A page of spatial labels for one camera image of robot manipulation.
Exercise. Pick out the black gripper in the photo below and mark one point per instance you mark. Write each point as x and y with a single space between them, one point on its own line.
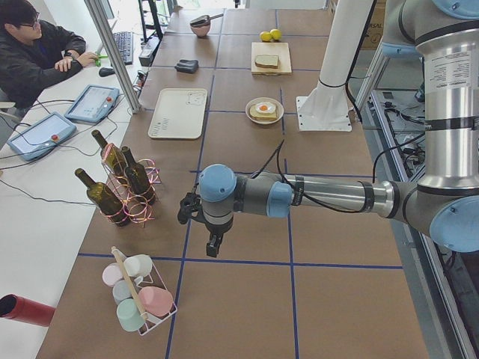
216 230

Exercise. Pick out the white round plate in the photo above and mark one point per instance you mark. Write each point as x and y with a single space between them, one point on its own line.
280 110

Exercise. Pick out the bread slice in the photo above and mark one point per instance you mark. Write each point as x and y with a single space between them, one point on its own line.
263 117
267 61

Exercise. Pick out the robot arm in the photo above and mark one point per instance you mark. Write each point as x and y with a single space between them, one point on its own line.
443 203

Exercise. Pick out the cream bear tray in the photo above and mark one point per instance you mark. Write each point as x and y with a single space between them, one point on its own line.
179 114

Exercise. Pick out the white cup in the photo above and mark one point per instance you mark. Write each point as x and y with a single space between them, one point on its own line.
138 265

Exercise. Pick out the green wine bottle middle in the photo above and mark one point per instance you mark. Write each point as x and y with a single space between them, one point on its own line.
137 177

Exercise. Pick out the green wine bottle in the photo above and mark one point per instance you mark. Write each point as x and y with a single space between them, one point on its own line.
111 156
137 177
104 198

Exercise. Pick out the grey cup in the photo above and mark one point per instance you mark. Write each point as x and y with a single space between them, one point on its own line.
121 292

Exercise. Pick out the light pink cup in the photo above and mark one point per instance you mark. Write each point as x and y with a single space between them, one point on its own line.
112 274

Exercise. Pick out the mint green cup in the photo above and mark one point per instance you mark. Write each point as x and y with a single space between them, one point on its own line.
128 315

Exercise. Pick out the green wine bottle front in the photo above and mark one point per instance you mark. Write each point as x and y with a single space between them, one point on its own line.
104 198

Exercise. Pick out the green wine bottle back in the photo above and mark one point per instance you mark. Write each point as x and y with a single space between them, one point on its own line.
111 156

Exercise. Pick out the fried egg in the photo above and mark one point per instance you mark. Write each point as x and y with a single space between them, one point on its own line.
265 107

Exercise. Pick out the grey folded cloth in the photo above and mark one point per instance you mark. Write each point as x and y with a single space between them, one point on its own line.
187 66

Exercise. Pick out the teach pendant far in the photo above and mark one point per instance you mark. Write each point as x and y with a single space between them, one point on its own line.
93 104

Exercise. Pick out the teach pendant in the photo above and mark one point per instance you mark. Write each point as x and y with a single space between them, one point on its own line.
41 138
93 104

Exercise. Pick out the teach pendant near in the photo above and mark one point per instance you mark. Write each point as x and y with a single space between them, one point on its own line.
41 138

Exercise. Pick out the wooden cutting board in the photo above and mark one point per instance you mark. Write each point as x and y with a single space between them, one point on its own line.
280 49

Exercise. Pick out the black computer mouse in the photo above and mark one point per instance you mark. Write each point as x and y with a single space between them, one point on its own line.
106 71

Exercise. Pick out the pink bowl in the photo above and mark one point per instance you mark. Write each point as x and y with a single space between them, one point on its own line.
201 31

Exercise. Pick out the yellow lemon left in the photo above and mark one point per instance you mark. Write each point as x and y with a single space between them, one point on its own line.
265 36

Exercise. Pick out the yellow lemon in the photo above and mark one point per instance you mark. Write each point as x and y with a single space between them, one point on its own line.
276 34
265 36

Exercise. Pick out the yellow lemon right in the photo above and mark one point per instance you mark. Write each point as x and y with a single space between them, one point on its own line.
276 34

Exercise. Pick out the red cylinder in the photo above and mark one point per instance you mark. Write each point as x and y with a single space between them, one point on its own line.
25 310

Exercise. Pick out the black keyboard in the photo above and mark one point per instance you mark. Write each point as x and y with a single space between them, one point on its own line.
125 44

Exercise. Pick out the metal scoop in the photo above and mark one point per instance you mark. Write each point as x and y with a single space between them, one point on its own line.
204 20

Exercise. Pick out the cardboard box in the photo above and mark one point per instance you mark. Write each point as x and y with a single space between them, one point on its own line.
370 26

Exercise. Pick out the seated person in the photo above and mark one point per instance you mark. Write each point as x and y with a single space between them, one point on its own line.
35 54

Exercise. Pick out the white wire cup rack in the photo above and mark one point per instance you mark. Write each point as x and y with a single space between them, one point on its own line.
153 279

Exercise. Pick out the copper wire bottle rack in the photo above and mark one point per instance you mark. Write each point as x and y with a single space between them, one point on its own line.
136 207

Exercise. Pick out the wooden rack handle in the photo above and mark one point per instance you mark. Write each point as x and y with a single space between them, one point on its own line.
119 260

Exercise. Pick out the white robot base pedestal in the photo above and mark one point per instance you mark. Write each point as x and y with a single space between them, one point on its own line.
326 108

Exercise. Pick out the aluminium frame post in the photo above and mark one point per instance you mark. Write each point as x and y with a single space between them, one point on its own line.
100 21

